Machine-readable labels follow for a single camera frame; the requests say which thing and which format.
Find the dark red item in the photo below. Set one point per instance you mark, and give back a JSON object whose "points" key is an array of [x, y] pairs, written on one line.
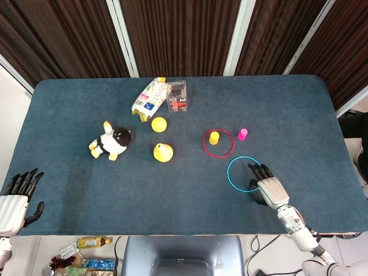
{"points": [[61, 262]]}

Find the blue snack packet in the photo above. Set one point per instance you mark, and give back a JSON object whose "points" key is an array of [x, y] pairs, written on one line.
{"points": [[99, 263]]}

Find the beige cloth bundle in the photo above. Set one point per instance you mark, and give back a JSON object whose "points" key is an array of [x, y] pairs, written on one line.
{"points": [[361, 169]]}

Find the white yellow snack bag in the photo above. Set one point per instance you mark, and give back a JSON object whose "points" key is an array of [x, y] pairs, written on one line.
{"points": [[149, 99]]}

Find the yellow toy pear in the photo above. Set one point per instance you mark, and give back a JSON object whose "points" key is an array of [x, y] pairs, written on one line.
{"points": [[163, 153]]}

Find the blue grey chair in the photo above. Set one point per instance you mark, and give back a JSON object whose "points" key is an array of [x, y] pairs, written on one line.
{"points": [[181, 253]]}

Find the black white plush penguin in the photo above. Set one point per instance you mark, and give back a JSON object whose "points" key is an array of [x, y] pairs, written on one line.
{"points": [[110, 142]]}

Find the white plastic item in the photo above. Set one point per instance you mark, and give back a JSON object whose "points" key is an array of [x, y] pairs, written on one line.
{"points": [[68, 250]]}

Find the clear plastic box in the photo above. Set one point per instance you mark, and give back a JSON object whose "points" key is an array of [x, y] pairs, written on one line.
{"points": [[177, 97]]}

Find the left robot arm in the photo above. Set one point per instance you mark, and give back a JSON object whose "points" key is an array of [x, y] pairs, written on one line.
{"points": [[4, 248]]}

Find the green snack packet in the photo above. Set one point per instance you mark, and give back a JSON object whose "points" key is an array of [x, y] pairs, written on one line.
{"points": [[75, 271]]}

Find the black power adapter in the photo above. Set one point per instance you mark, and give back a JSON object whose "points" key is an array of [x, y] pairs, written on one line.
{"points": [[261, 272]]}

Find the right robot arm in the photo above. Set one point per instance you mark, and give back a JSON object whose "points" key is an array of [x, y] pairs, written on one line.
{"points": [[299, 233]]}

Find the orange plastic peg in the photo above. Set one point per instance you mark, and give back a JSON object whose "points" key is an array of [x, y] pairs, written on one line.
{"points": [[214, 138]]}

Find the blue table cloth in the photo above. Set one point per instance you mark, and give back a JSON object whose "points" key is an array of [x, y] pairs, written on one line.
{"points": [[115, 195]]}

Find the black bag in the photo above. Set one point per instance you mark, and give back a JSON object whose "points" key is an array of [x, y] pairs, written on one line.
{"points": [[355, 125]]}

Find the small pink cup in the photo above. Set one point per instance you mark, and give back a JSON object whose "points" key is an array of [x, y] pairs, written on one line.
{"points": [[243, 134]]}

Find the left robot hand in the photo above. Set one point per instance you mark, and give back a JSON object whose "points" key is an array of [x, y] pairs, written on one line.
{"points": [[11, 212]]}

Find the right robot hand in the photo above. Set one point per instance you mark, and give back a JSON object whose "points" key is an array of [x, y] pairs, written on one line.
{"points": [[273, 192]]}

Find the yellow round toy fruit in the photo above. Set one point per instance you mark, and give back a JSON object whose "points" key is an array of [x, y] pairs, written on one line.
{"points": [[159, 124]]}

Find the brown slatted partition panel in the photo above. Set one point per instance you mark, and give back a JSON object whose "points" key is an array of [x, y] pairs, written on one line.
{"points": [[181, 37], [276, 34], [342, 57], [57, 37]]}

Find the white partition post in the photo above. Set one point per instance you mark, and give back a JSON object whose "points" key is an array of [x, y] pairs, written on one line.
{"points": [[122, 37], [240, 37], [309, 37], [353, 103], [14, 76]]}

